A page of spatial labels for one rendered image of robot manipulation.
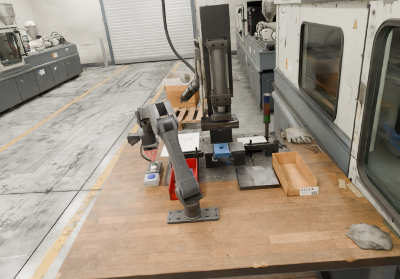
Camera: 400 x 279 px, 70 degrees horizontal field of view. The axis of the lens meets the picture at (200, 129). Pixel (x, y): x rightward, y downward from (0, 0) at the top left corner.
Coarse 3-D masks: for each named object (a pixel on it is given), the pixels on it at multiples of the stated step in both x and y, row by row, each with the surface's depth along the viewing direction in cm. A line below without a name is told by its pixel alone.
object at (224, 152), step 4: (216, 144) 147; (220, 144) 147; (224, 144) 146; (216, 148) 143; (224, 148) 142; (228, 148) 142; (216, 152) 139; (220, 152) 138; (224, 152) 133; (228, 152) 132; (216, 156) 135; (220, 156) 135; (224, 156) 135
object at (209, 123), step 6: (216, 108) 144; (222, 108) 134; (228, 108) 138; (216, 114) 132; (222, 114) 132; (228, 114) 131; (234, 114) 142; (204, 120) 138; (210, 120) 137; (216, 120) 132; (222, 120) 135; (228, 120) 135; (234, 120) 134; (204, 126) 134; (210, 126) 134; (216, 126) 134; (222, 126) 134; (228, 126) 134; (234, 126) 134
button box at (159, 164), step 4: (140, 148) 169; (140, 152) 164; (144, 156) 159; (148, 160) 156; (160, 164) 145; (148, 168) 142; (156, 168) 141; (160, 168) 142; (148, 172) 139; (152, 172) 139; (156, 172) 139; (160, 172) 141; (160, 176) 140
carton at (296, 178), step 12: (276, 156) 137; (288, 156) 137; (300, 156) 131; (276, 168) 131; (288, 168) 135; (300, 168) 133; (288, 180) 126; (300, 180) 125; (312, 180) 118; (288, 192) 116; (300, 192) 116; (312, 192) 116
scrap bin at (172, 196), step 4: (188, 160) 142; (192, 160) 142; (196, 160) 139; (188, 164) 143; (192, 164) 143; (196, 164) 136; (172, 168) 134; (192, 168) 143; (196, 168) 132; (172, 172) 132; (196, 172) 129; (172, 176) 130; (196, 176) 126; (172, 180) 129; (196, 180) 123; (172, 184) 128; (168, 188) 120; (172, 188) 127; (172, 192) 126; (172, 196) 120
